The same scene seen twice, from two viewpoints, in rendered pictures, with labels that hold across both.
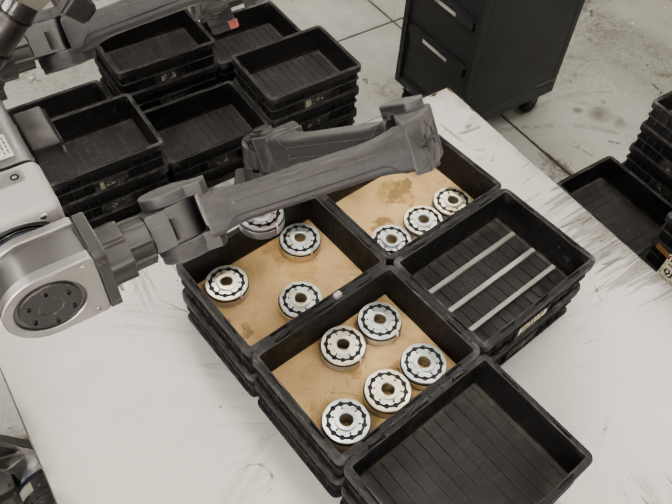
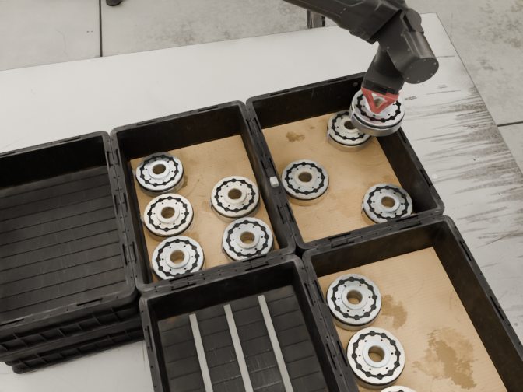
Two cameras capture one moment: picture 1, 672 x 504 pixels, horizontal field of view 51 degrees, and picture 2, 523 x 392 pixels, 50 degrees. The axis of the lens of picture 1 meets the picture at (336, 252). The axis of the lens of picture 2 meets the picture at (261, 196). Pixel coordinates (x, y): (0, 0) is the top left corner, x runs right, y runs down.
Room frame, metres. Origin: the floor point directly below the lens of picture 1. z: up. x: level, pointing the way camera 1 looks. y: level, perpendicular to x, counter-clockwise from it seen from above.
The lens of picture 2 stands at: (1.16, -0.58, 1.85)
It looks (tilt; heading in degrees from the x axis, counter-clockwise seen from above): 56 degrees down; 119
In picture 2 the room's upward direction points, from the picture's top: 2 degrees counter-clockwise
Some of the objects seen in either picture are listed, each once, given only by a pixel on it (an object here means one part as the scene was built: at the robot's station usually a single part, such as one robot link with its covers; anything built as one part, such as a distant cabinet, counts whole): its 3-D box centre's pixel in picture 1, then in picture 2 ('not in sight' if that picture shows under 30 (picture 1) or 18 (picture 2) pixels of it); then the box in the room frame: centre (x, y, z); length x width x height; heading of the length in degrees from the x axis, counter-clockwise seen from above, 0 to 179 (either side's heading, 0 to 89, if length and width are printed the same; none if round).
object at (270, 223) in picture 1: (260, 213); (378, 106); (1.01, 0.17, 1.04); 0.10 x 0.10 x 0.01
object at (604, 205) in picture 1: (611, 222); not in sight; (1.76, -1.03, 0.26); 0.40 x 0.30 x 0.23; 37
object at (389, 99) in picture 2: not in sight; (381, 90); (1.01, 0.16, 1.09); 0.07 x 0.07 x 0.09; 2
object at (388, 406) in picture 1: (387, 390); (168, 214); (0.69, -0.13, 0.86); 0.10 x 0.10 x 0.01
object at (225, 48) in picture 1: (248, 64); not in sight; (2.46, 0.44, 0.31); 0.40 x 0.30 x 0.34; 127
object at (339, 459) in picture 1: (367, 355); (196, 188); (0.74, -0.08, 0.92); 0.40 x 0.30 x 0.02; 133
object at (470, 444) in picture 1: (464, 473); (54, 238); (0.52, -0.29, 0.87); 0.40 x 0.30 x 0.11; 133
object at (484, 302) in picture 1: (489, 276); (250, 391); (1.01, -0.38, 0.87); 0.40 x 0.30 x 0.11; 133
